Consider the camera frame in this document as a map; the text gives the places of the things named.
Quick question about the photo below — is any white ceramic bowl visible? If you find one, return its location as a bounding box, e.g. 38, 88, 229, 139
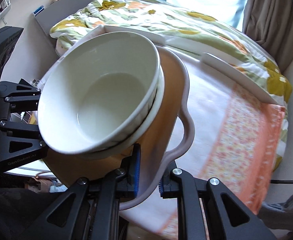
38, 31, 161, 154

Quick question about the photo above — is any cream ceramic bowl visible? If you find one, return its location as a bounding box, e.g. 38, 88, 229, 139
78, 66, 165, 160

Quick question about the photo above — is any black clothes rack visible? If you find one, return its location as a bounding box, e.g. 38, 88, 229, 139
270, 179, 293, 185

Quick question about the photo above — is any grey hanging garment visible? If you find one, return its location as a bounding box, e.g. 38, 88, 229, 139
258, 195, 293, 231

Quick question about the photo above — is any grey bed headboard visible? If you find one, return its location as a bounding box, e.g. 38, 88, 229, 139
35, 0, 93, 48

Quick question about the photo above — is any blue white box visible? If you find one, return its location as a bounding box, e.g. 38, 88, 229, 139
33, 5, 45, 17

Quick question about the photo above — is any floral green white duvet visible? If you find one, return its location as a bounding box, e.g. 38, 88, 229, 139
49, 0, 293, 170

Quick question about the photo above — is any right brown curtain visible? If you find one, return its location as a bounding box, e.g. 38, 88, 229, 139
242, 0, 293, 72

